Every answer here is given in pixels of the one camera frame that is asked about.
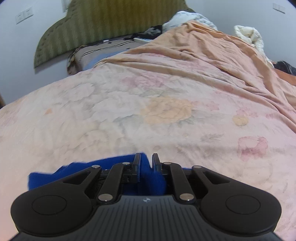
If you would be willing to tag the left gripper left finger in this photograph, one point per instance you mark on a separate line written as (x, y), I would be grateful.
(121, 176)

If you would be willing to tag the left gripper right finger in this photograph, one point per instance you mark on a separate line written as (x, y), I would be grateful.
(177, 184)

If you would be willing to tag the blue beaded sweater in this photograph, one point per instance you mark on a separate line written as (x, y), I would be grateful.
(151, 183)

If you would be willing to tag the black clothing on pillow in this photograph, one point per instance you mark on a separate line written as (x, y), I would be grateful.
(151, 33)

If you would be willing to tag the pink floral bed sheet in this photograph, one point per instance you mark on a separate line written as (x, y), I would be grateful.
(237, 121)

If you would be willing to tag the striped brown pillow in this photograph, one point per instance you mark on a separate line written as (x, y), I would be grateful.
(86, 56)

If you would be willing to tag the orange blanket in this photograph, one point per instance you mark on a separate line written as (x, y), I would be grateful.
(215, 58)

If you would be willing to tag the green striped headboard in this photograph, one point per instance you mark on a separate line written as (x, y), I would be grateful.
(88, 22)

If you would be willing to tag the white quilt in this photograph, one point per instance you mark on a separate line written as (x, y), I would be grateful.
(182, 17)

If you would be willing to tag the cream fluffy blanket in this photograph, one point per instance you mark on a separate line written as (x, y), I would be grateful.
(251, 36)

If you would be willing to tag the white wall switch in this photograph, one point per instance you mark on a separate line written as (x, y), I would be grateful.
(24, 15)

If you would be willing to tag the white wall socket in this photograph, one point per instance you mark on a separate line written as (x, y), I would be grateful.
(279, 8)

